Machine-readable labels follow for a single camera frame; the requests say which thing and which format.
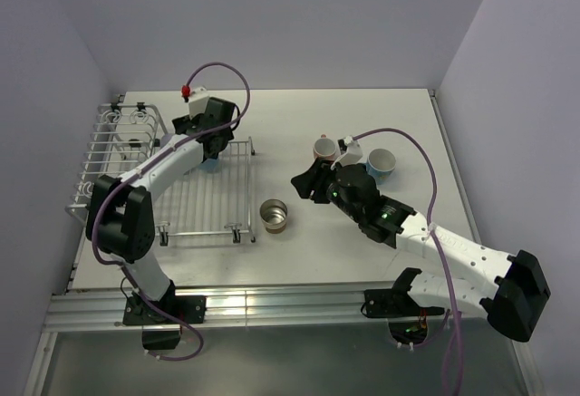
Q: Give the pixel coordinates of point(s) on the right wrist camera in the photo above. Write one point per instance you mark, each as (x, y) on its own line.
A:
(350, 152)

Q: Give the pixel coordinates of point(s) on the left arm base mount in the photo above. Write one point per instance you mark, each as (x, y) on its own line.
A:
(163, 325)

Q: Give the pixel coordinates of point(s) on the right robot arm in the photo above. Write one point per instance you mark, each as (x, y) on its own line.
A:
(509, 290)

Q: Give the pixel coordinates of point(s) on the pink mug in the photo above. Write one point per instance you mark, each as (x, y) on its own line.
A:
(325, 148)

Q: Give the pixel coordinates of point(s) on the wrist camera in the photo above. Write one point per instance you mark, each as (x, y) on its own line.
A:
(350, 152)
(196, 99)

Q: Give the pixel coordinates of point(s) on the blue mug with handle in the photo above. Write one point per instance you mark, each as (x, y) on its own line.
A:
(380, 165)

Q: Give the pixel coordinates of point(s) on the lilac cup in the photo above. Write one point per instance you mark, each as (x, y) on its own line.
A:
(166, 138)

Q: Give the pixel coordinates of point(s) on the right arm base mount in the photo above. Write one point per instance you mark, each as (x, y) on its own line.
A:
(410, 325)

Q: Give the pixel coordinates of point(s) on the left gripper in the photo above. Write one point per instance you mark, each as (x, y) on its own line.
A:
(229, 135)

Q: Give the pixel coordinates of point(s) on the blue cup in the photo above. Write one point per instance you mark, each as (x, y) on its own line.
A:
(210, 165)

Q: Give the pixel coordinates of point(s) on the metal wire dish rack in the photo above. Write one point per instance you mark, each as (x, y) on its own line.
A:
(205, 207)

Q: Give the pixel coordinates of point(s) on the steel cup brown base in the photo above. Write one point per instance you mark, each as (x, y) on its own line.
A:
(273, 213)

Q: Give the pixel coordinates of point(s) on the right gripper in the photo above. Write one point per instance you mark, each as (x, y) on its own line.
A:
(315, 178)

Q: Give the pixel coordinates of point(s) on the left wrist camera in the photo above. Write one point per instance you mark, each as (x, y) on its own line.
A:
(196, 99)

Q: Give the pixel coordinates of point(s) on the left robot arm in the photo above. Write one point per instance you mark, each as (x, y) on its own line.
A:
(121, 224)

